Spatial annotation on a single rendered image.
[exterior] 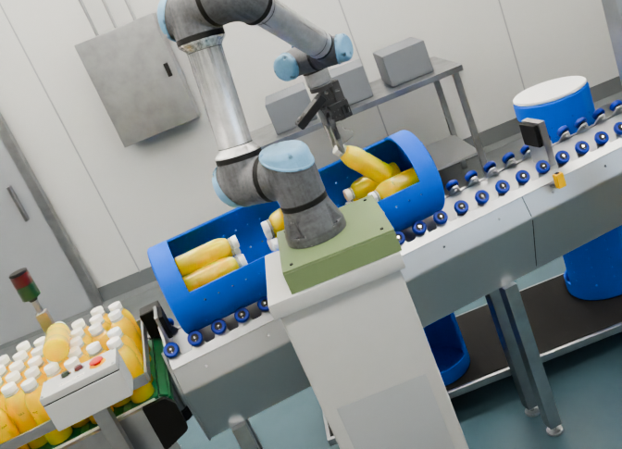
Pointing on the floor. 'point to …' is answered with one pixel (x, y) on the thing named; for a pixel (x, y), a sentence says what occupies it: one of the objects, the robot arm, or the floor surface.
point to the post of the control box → (112, 430)
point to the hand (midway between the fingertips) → (338, 149)
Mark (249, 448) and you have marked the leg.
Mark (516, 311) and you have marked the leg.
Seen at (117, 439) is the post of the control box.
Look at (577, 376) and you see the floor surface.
